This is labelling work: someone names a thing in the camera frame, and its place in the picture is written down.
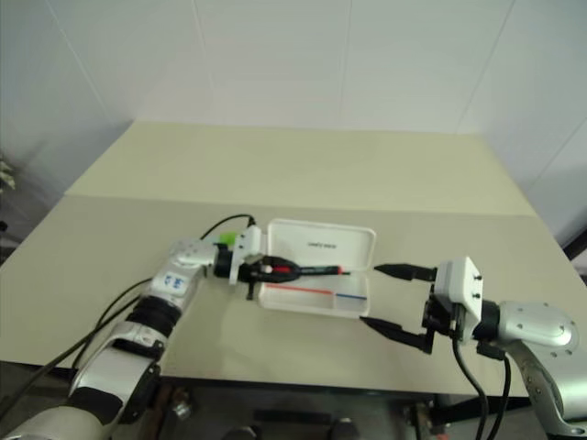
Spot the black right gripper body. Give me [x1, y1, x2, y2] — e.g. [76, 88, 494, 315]
[421, 282, 460, 343]

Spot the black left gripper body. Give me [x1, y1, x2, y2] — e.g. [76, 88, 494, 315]
[237, 254, 268, 303]

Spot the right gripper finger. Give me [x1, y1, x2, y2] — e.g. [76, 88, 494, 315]
[359, 315, 436, 356]
[374, 261, 437, 282]

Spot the black marker with red cap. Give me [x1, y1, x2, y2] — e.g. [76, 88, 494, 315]
[263, 263, 353, 278]

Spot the white plastic pencil case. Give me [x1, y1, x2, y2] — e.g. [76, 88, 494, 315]
[257, 218, 378, 320]

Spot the dark rounded shape under table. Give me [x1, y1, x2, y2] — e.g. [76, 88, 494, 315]
[330, 417, 364, 440]
[223, 424, 259, 440]

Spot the dark object beside table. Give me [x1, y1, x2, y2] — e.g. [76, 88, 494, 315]
[564, 223, 587, 277]

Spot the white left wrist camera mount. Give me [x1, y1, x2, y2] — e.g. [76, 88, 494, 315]
[227, 224, 266, 286]

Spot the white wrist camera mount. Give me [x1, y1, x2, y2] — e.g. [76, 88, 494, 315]
[227, 224, 266, 286]
[432, 256, 483, 344]

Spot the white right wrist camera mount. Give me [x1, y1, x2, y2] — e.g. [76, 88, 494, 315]
[432, 256, 483, 344]

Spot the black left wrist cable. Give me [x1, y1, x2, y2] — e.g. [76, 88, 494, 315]
[199, 213, 258, 241]

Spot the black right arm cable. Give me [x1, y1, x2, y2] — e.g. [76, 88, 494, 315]
[450, 336, 489, 440]
[476, 341, 513, 440]

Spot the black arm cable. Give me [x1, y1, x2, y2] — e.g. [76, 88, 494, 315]
[476, 341, 513, 440]
[0, 277, 153, 416]
[450, 336, 489, 440]

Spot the metal bracket under table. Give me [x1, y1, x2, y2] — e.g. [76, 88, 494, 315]
[170, 388, 193, 421]

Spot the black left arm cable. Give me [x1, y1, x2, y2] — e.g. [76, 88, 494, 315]
[0, 277, 153, 416]

